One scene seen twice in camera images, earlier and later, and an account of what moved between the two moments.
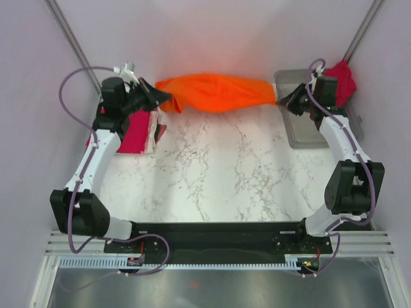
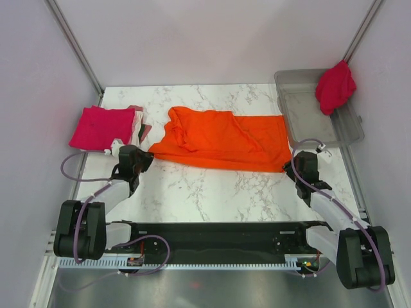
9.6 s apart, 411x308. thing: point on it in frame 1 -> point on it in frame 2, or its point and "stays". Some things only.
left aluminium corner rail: x=60 y=20 stays
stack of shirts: x=157 y=125 -> x=140 y=129
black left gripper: x=153 y=97 -> x=148 y=158
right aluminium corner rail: x=361 y=31 stays
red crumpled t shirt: x=346 y=84 stays
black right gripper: x=290 y=101 -> x=287 y=167
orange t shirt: x=214 y=93 -> x=217 y=138
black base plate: x=220 y=239 stays
